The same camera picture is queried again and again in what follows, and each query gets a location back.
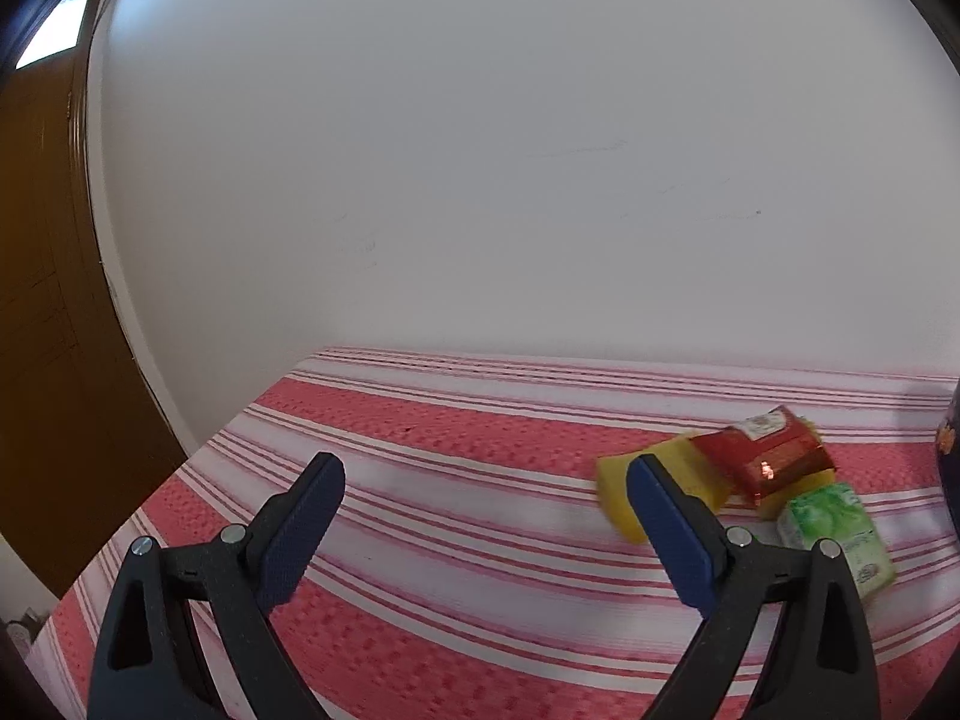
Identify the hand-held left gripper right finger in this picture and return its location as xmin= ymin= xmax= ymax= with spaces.
xmin=627 ymin=454 xmax=880 ymax=720

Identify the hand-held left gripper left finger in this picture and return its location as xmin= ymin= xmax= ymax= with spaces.
xmin=88 ymin=452 xmax=347 ymax=720

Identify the mustard yellow packet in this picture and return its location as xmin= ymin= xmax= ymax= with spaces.
xmin=596 ymin=431 xmax=835 ymax=545

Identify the red foil snack packet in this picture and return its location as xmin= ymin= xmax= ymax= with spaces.
xmin=690 ymin=405 xmax=836 ymax=505

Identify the small green leaf-print tissue pack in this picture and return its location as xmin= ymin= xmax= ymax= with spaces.
xmin=776 ymin=484 xmax=897 ymax=605

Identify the red white striped bedsheet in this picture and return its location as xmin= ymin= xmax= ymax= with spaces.
xmin=26 ymin=347 xmax=960 ymax=720

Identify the brown wooden door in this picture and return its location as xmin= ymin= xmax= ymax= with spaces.
xmin=0 ymin=0 xmax=187 ymax=601

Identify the transom window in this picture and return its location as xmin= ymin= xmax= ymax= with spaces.
xmin=15 ymin=0 xmax=95 ymax=67

